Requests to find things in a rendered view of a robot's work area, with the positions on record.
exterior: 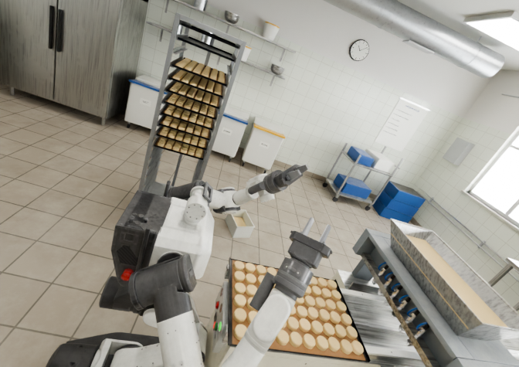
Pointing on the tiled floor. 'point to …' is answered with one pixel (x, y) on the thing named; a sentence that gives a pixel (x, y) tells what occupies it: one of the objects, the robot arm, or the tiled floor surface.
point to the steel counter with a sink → (505, 274)
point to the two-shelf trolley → (363, 181)
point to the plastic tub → (239, 224)
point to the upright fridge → (72, 39)
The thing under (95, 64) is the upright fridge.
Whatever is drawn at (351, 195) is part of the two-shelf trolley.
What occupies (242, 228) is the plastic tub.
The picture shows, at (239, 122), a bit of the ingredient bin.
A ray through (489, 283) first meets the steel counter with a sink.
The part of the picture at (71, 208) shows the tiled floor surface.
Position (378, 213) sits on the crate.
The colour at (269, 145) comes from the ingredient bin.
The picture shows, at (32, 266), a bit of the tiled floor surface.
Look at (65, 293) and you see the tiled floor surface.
